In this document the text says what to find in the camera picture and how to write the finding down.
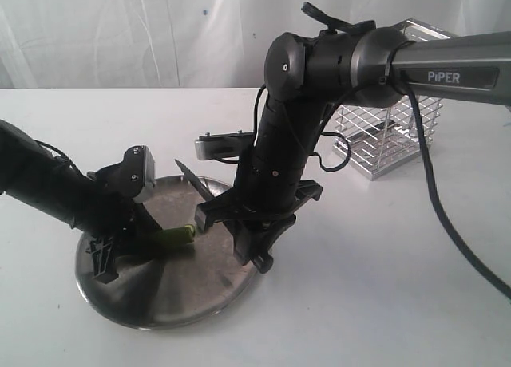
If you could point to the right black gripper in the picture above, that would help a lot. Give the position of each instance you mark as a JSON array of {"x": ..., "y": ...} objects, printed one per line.
[{"x": 254, "y": 232}]

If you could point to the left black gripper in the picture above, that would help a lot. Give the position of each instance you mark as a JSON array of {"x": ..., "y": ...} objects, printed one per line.
[{"x": 110, "y": 217}]

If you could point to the green chili pepper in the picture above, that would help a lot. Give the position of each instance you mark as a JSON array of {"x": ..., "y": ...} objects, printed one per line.
[{"x": 159, "y": 243}]

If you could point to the black knife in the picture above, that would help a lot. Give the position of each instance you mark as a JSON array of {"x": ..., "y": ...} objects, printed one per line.
[{"x": 194, "y": 180}]

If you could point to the wire metal utensil holder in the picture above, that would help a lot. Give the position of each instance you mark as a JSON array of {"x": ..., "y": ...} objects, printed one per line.
[{"x": 383, "y": 139}]

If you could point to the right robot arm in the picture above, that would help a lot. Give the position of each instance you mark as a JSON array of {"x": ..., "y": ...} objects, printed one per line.
[{"x": 307, "y": 79}]

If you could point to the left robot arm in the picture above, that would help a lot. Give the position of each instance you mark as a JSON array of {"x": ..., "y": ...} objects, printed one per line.
[{"x": 42, "y": 176}]

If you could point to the round stainless steel plate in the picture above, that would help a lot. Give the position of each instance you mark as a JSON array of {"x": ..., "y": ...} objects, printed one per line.
[{"x": 159, "y": 291}]

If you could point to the white backdrop curtain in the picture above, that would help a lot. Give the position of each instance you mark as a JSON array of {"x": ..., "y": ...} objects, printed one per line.
[{"x": 188, "y": 43}]

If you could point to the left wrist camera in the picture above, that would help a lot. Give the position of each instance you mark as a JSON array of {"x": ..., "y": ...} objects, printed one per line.
[{"x": 137, "y": 178}]

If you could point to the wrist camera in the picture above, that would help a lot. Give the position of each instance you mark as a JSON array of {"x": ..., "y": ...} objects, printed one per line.
[
  {"x": 222, "y": 146},
  {"x": 137, "y": 178}
]

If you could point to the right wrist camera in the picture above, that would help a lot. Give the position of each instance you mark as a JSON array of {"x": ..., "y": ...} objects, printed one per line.
[{"x": 222, "y": 146}]

